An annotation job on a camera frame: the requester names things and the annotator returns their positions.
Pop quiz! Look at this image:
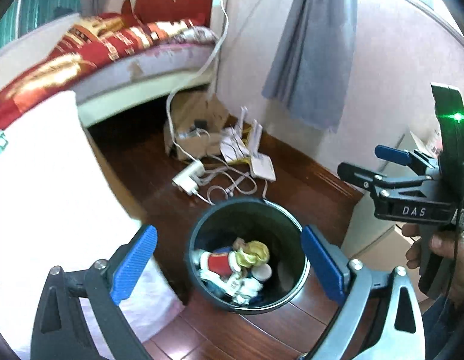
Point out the white power strip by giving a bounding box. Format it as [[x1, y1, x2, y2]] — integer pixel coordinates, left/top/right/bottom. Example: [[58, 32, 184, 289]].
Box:
[[172, 160, 205, 196]]

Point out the red yellow patterned blanket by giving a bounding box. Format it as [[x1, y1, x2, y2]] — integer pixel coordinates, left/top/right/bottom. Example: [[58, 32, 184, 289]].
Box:
[[0, 13, 218, 130]]

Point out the yellow haired doll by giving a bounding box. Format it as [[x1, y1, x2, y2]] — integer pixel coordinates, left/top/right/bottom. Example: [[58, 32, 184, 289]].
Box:
[[232, 238, 270, 278]]

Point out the person right hand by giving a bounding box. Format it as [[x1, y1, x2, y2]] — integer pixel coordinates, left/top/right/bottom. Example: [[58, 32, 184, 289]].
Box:
[[401, 223, 464, 310]]

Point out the white wifi router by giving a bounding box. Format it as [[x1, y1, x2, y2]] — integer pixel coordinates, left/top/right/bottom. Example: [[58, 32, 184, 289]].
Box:
[[220, 106, 276, 182]]

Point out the window with green curtain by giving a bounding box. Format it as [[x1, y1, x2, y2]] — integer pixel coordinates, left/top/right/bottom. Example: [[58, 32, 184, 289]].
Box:
[[0, 0, 81, 49]]

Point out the black plastic trash bucket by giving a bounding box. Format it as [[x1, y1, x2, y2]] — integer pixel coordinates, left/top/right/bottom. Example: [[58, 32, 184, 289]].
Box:
[[185, 197, 310, 314]]

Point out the red paper cup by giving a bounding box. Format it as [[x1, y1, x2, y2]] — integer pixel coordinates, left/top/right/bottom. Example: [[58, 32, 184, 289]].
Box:
[[193, 250, 242, 276]]

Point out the bed with white frame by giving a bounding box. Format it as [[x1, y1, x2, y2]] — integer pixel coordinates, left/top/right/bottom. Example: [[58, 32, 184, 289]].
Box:
[[0, 0, 228, 127]]

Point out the white cabinet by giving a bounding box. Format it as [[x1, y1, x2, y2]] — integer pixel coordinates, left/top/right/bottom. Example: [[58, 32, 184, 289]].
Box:
[[341, 131, 432, 302]]

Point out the pink floral tablecloth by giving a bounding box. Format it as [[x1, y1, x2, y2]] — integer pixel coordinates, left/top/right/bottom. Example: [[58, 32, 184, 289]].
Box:
[[0, 89, 187, 357]]

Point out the cardboard box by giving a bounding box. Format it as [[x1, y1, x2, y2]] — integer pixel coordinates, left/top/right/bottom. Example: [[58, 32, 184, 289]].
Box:
[[164, 91, 230, 161]]

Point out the white tissue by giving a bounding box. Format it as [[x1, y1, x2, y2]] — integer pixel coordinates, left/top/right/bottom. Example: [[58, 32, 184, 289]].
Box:
[[199, 270, 263, 305]]

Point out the grey curtain right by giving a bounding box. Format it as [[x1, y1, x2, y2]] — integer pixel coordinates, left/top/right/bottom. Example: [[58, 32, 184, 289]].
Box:
[[262, 0, 358, 133]]

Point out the white power cable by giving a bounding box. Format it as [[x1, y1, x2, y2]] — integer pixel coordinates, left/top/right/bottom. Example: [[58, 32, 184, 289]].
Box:
[[165, 0, 230, 166]]

